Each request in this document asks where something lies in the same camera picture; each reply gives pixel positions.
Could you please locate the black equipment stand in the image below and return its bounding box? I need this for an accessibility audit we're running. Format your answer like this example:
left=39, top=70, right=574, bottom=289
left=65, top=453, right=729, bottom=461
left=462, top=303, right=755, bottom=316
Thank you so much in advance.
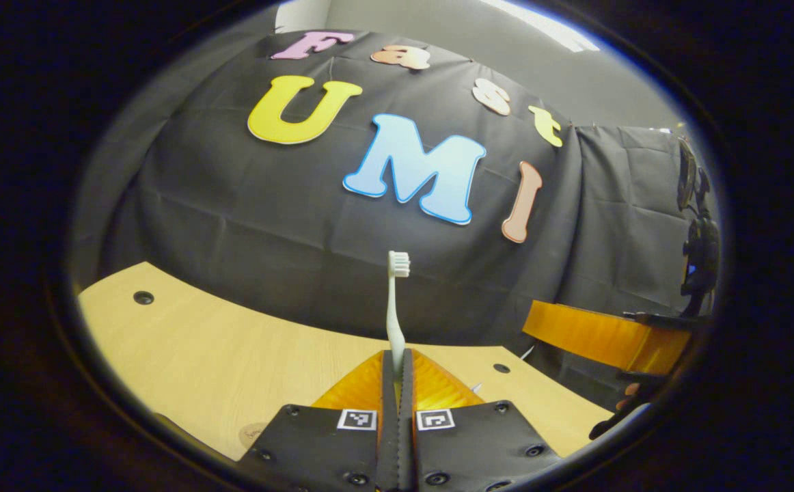
left=675, top=134, right=723, bottom=318

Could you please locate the round brown coaster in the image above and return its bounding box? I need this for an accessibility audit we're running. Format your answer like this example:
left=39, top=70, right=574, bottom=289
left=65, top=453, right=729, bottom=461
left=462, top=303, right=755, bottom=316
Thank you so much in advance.
left=238, top=422, right=270, bottom=449

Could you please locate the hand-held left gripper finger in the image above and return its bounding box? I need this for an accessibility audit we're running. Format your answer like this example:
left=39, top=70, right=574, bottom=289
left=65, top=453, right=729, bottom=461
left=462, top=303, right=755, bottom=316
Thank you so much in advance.
left=236, top=350, right=401, bottom=492
left=397, top=348, right=563, bottom=492

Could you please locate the black backdrop cloth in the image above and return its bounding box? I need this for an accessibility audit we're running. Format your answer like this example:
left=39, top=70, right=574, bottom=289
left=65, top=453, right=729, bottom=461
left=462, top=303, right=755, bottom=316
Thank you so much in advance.
left=69, top=27, right=719, bottom=411

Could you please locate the white toothbrush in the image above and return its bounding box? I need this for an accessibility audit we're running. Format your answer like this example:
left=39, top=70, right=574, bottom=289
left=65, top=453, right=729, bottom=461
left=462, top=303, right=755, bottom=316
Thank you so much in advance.
left=385, top=250, right=411, bottom=375

